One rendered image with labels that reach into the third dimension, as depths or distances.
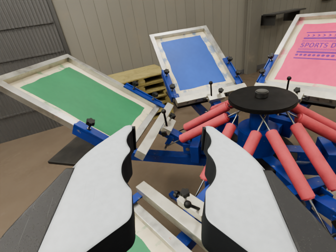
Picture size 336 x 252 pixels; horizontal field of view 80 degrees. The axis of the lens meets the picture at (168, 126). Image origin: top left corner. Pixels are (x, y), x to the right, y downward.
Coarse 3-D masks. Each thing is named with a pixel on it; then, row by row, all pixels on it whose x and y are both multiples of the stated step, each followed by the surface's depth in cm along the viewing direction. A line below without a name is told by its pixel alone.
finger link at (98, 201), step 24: (120, 144) 10; (96, 168) 9; (120, 168) 9; (72, 192) 8; (96, 192) 8; (120, 192) 8; (72, 216) 7; (96, 216) 7; (120, 216) 7; (48, 240) 6; (72, 240) 6; (96, 240) 6; (120, 240) 7
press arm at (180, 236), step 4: (180, 232) 85; (176, 236) 84; (180, 236) 84; (184, 236) 83; (180, 240) 82; (184, 240) 82; (188, 240) 82; (192, 240) 82; (184, 244) 80; (188, 244) 81; (192, 244) 83
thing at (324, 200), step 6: (318, 198) 77; (324, 198) 76; (330, 198) 76; (318, 204) 76; (324, 204) 73; (330, 204) 73; (318, 210) 76; (324, 210) 74; (330, 210) 71; (330, 216) 72
